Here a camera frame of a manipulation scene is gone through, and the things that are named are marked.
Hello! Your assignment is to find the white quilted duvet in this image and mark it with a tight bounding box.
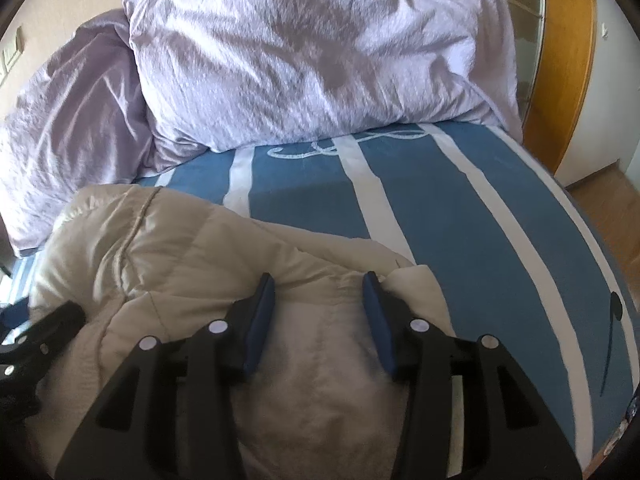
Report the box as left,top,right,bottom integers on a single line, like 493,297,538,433
27,185,458,480

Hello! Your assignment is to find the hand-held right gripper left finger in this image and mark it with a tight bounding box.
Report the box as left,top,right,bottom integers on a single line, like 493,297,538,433
47,272,277,480

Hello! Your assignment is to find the blue white striped bed sheet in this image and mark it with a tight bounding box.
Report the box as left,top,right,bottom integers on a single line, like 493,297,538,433
0,122,640,480

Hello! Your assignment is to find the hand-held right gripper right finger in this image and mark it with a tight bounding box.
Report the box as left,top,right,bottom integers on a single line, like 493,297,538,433
362,270,583,480

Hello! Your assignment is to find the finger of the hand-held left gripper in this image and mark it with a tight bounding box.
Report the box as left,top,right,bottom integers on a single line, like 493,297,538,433
20,302,86,356

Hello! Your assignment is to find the wooden headboard frame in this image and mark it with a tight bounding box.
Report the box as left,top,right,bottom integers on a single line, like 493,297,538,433
520,0,599,177

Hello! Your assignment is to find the lilac pillow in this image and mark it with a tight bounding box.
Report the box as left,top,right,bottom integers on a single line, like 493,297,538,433
121,0,524,154
0,10,163,256

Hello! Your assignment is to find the glass door panel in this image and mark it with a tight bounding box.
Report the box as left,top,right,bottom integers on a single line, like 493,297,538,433
487,0,547,116

